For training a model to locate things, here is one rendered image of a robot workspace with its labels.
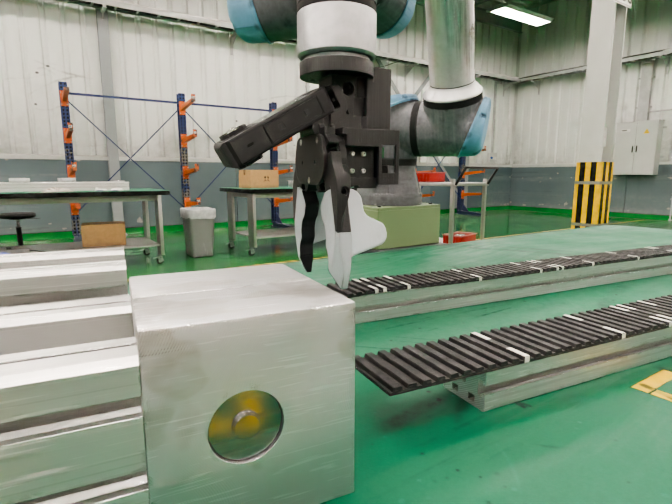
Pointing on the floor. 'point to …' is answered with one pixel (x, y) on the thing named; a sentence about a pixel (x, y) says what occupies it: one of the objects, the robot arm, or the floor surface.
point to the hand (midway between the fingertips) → (317, 270)
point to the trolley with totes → (454, 201)
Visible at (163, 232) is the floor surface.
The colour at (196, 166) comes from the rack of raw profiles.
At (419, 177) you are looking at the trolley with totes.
